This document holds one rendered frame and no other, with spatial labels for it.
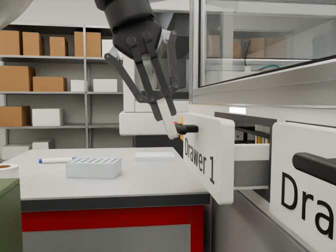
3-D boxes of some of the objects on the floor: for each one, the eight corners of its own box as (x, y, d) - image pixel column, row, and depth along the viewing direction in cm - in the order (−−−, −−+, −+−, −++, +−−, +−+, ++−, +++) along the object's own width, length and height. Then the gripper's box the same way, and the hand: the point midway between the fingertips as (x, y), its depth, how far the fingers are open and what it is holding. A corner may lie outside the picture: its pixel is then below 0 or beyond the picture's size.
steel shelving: (-7, 173, 388) (-15, 19, 372) (7, 165, 436) (1, 28, 420) (249, 163, 447) (252, 30, 431) (237, 157, 495) (239, 37, 479)
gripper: (160, -3, 52) (203, 122, 55) (90, 21, 51) (138, 147, 54) (164, -20, 44) (214, 126, 47) (82, 7, 43) (138, 154, 46)
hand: (166, 118), depth 50 cm, fingers closed, pressing on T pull
